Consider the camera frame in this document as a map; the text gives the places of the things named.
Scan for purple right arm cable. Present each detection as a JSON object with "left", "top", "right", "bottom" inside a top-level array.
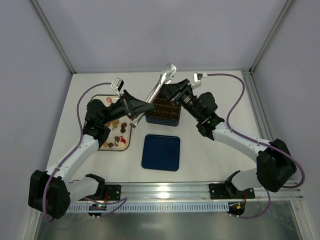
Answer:
[{"left": 204, "top": 72, "right": 306, "bottom": 220}]

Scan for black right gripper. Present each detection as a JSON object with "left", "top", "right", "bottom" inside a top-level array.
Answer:
[{"left": 155, "top": 79, "right": 202, "bottom": 121}]

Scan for left controller board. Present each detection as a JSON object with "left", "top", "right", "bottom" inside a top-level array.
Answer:
[{"left": 88, "top": 203, "right": 107, "bottom": 220}]

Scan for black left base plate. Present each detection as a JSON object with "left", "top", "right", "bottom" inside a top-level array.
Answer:
[{"left": 95, "top": 184, "right": 122, "bottom": 202}]

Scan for right aluminium frame post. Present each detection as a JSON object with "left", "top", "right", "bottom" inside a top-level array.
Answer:
[{"left": 249, "top": 0, "right": 297, "bottom": 74}]

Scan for left aluminium frame post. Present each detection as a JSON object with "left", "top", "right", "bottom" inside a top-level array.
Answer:
[{"left": 29, "top": 0, "right": 76, "bottom": 75}]

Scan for aluminium frame post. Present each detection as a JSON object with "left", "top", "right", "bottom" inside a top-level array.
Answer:
[
  {"left": 249, "top": 0, "right": 297, "bottom": 74},
  {"left": 29, "top": 0, "right": 76, "bottom": 75}
]

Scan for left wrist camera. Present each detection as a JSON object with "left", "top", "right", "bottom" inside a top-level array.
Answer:
[{"left": 110, "top": 77, "right": 124, "bottom": 92}]

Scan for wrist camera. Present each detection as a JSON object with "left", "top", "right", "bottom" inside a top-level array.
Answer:
[
  {"left": 191, "top": 72, "right": 208, "bottom": 89},
  {"left": 110, "top": 77, "right": 124, "bottom": 92}
]

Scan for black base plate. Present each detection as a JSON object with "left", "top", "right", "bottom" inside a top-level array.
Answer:
[
  {"left": 208, "top": 183, "right": 256, "bottom": 200},
  {"left": 95, "top": 184, "right": 122, "bottom": 202}
]

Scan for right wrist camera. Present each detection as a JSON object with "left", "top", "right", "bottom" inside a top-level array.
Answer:
[{"left": 191, "top": 72, "right": 208, "bottom": 89}]

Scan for navy blue chocolate tin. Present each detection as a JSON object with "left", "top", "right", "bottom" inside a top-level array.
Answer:
[{"left": 145, "top": 94, "right": 181, "bottom": 127}]

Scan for white strawberry print tray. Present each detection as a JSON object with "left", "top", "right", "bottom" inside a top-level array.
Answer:
[{"left": 91, "top": 94, "right": 132, "bottom": 151}]

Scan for slotted grey cable duct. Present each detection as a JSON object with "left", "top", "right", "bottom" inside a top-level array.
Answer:
[{"left": 66, "top": 201, "right": 229, "bottom": 214}]

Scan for silver metal tongs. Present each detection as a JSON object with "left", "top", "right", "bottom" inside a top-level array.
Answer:
[{"left": 130, "top": 63, "right": 177, "bottom": 129}]

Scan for aluminium mounting rail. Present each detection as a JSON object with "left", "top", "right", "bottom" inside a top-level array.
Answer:
[{"left": 106, "top": 181, "right": 303, "bottom": 201}]

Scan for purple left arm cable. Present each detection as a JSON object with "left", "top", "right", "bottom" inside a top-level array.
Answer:
[{"left": 42, "top": 82, "right": 128, "bottom": 223}]

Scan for controller board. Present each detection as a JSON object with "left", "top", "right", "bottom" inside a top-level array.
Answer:
[
  {"left": 227, "top": 202, "right": 246, "bottom": 218},
  {"left": 88, "top": 203, "right": 107, "bottom": 220}
]

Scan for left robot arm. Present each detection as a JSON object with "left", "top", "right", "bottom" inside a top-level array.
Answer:
[{"left": 28, "top": 91, "right": 155, "bottom": 219}]

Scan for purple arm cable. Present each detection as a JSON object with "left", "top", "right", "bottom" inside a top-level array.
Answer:
[
  {"left": 204, "top": 72, "right": 306, "bottom": 220},
  {"left": 42, "top": 82, "right": 128, "bottom": 223}
]

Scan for navy blue tin lid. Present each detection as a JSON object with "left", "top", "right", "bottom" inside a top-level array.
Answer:
[{"left": 141, "top": 134, "right": 181, "bottom": 172}]

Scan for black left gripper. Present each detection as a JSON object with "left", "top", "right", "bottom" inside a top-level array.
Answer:
[{"left": 101, "top": 90, "right": 154, "bottom": 126}]

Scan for right controller board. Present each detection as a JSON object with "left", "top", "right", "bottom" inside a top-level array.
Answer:
[{"left": 227, "top": 202, "right": 246, "bottom": 218}]

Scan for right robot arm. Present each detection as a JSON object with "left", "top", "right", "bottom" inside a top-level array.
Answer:
[{"left": 160, "top": 79, "right": 297, "bottom": 198}]

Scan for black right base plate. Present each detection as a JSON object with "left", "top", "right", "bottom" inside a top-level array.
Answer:
[{"left": 208, "top": 183, "right": 256, "bottom": 200}]

